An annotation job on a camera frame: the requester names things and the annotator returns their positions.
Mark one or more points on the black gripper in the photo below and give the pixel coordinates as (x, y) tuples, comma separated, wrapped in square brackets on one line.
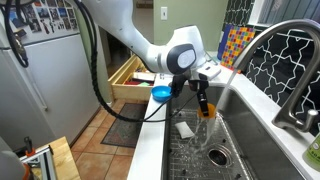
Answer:
[(199, 83)]

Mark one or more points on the small orange plastic bowl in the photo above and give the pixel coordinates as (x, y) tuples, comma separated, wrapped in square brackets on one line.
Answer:
[(212, 108)]

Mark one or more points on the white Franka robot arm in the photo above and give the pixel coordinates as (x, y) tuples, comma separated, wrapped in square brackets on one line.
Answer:
[(133, 36)]

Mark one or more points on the blue plastic bowl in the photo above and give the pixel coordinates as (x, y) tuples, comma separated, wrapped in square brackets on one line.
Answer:
[(161, 93)]

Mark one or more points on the brushed metal gooseneck faucet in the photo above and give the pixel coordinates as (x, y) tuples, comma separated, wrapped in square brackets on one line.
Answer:
[(266, 30)]

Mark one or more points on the round sink drain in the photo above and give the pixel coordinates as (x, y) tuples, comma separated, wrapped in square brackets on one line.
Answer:
[(218, 156)]

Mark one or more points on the green sponge cloth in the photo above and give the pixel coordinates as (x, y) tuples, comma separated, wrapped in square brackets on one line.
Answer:
[(144, 84)]

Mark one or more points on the multicoloured checkered cutting board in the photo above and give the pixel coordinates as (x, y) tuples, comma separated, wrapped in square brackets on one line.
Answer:
[(237, 46)]

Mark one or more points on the blue cutting board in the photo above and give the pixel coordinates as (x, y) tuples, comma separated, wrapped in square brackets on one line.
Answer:
[(222, 40)]

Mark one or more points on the red cloth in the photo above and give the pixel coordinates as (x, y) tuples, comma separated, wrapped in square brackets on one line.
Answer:
[(131, 82)]

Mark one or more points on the stainless steel sink basin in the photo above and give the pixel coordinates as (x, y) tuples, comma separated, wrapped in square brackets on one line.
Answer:
[(266, 150)]

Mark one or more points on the open wooden drawer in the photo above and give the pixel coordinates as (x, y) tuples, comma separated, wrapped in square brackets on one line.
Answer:
[(123, 86)]

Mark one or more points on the dark floor mat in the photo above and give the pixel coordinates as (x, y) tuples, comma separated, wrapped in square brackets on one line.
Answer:
[(125, 128)]

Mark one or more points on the green soap bottle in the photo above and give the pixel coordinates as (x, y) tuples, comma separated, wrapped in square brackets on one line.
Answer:
[(313, 151)]

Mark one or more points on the white framed window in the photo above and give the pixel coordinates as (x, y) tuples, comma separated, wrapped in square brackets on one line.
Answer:
[(283, 10)]

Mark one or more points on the light wooden table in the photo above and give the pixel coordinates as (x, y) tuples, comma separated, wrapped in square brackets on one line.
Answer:
[(65, 160)]

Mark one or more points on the white refrigerator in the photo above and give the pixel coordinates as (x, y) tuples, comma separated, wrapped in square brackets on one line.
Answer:
[(53, 86)]

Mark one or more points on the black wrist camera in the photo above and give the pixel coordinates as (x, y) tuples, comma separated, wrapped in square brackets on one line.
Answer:
[(176, 86)]

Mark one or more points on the white wall switch plate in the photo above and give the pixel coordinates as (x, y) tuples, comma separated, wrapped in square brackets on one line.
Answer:
[(164, 13)]

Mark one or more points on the aluminium profile frame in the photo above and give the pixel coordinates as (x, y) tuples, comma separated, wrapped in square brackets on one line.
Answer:
[(46, 161)]

